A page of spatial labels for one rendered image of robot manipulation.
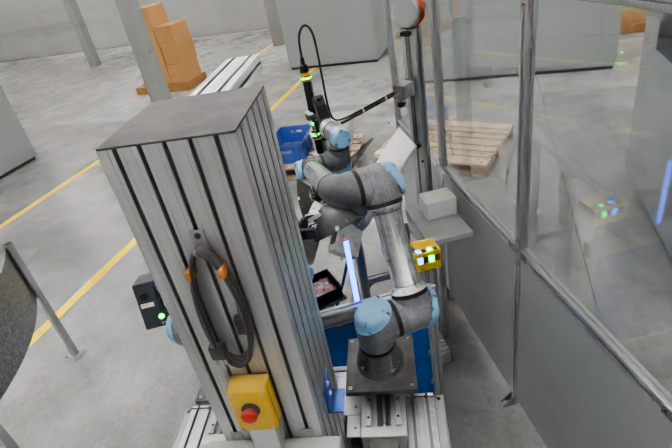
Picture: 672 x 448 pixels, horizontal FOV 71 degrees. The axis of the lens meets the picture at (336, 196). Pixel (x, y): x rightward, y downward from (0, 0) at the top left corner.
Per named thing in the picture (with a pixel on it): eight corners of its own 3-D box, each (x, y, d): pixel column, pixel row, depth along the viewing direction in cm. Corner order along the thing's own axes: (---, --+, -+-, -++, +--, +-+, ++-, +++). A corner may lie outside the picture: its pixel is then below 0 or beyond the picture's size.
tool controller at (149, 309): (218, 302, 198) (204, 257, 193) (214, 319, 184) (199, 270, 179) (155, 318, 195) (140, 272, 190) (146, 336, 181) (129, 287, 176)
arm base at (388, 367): (405, 379, 148) (401, 357, 143) (357, 382, 150) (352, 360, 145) (402, 342, 161) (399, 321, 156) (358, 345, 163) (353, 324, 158)
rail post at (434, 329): (443, 405, 253) (433, 294, 215) (445, 411, 250) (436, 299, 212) (435, 407, 253) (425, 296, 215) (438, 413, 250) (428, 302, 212)
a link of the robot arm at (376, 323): (352, 334, 154) (346, 302, 148) (390, 320, 157) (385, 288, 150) (365, 360, 144) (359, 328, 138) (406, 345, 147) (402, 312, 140)
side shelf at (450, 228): (445, 202, 271) (445, 198, 270) (473, 236, 240) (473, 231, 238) (405, 212, 269) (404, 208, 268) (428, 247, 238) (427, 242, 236)
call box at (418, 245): (433, 256, 209) (432, 236, 204) (442, 269, 200) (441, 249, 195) (399, 265, 208) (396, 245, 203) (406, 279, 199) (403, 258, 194)
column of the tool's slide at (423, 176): (431, 297, 325) (407, 25, 238) (441, 301, 320) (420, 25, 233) (426, 302, 322) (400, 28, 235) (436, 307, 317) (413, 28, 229)
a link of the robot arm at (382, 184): (391, 331, 155) (344, 170, 151) (432, 316, 158) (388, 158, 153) (403, 343, 143) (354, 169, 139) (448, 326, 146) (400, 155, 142)
